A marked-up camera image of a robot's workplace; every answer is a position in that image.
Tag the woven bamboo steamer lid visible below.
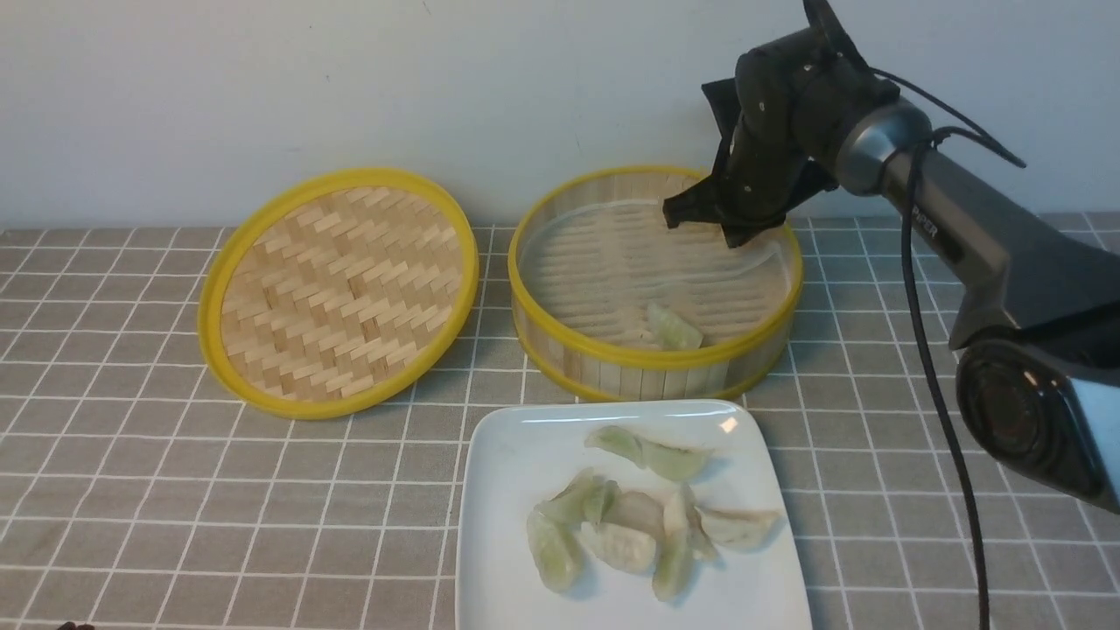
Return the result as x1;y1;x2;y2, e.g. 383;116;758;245
197;168;480;420

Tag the grey checked tablecloth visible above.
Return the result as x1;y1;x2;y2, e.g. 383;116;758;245
0;213;1120;630

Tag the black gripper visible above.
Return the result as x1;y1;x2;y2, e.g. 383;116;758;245
661;28;885;248

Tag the pale green dumpling right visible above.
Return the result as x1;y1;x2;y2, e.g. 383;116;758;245
697;509;783;553

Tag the yellow rimmed bamboo steamer basket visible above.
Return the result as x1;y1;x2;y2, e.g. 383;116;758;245
507;166;805;402

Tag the green dumpling lower centre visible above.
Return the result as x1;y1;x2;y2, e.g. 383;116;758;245
652;530;696;603

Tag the green dumpling plate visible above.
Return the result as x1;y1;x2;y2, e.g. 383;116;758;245
528;510;585;594
584;426;713;483

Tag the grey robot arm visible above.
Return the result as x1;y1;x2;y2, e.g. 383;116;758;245
661;28;1119;512

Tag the green dumpling top plate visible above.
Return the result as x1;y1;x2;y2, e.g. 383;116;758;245
584;426;713;483

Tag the pale dumpling plate edge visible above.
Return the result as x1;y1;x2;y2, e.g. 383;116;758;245
661;483;719;563

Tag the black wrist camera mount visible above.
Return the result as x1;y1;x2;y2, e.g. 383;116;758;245
701;77;741;138

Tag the green dumpling upper centre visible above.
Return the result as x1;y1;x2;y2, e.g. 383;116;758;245
535;469;620;527

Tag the black cable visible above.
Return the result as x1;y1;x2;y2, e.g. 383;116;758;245
871;68;1026;630

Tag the green dumpling in steamer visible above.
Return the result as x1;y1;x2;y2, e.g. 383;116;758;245
647;303;704;351

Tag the white dumpling centre plate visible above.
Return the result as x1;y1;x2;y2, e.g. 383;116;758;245
577;491;665;574

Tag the green dumpling left plate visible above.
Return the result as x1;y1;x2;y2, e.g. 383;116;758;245
528;510;585;594

